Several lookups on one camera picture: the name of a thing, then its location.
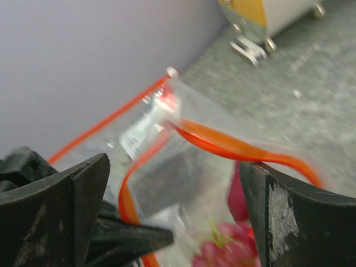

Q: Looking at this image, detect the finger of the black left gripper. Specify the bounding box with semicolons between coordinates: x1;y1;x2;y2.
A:
86;201;174;266

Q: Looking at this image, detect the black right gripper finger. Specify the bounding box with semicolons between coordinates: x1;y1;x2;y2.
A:
239;162;355;267

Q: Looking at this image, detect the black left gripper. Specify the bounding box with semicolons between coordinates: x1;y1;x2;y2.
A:
1;146;110;266

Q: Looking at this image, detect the pink grape bunch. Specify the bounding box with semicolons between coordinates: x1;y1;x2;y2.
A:
191;221;261;267

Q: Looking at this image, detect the clear orange-zip bag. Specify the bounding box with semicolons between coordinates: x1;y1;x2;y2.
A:
118;75;326;267
47;67;180;171

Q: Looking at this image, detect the round pastel drawer cabinet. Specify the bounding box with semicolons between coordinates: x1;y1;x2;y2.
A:
218;0;326;52

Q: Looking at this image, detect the white bracket block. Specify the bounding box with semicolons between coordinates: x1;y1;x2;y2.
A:
229;35;268;67

